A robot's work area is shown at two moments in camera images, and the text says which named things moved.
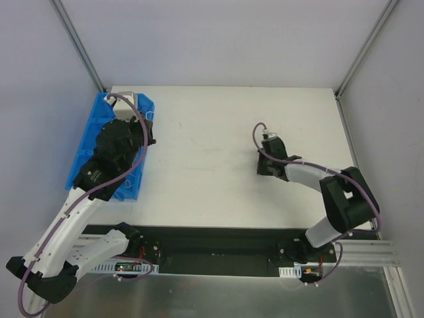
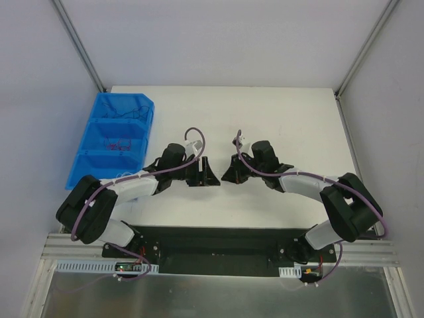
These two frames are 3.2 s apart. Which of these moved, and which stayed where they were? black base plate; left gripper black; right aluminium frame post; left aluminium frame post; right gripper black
Moved: left gripper black; right gripper black
Stayed: right aluminium frame post; left aluminium frame post; black base plate
